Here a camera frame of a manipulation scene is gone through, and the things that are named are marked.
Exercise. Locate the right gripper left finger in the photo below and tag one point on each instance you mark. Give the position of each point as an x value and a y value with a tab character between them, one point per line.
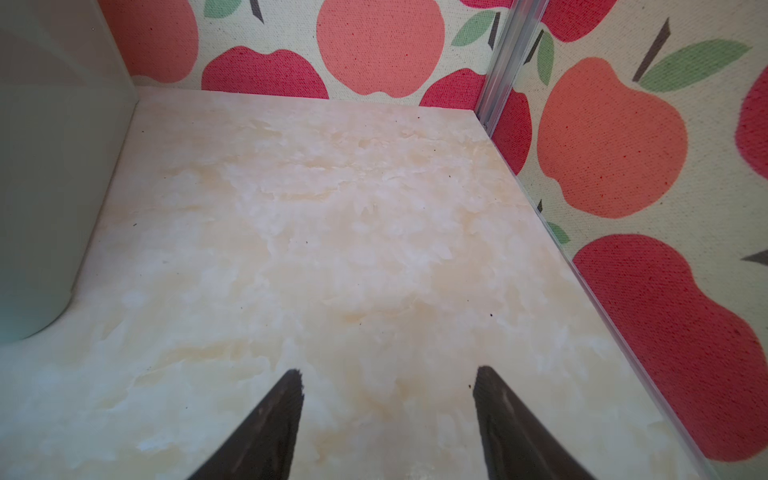
263	445

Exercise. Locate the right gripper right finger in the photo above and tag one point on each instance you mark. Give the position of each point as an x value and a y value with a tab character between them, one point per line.
516	445

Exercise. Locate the light green plastic bin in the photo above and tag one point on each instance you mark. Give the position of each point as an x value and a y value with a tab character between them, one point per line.
67	101

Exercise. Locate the right aluminium frame post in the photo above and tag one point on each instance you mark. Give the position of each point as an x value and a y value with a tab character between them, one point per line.
511	49

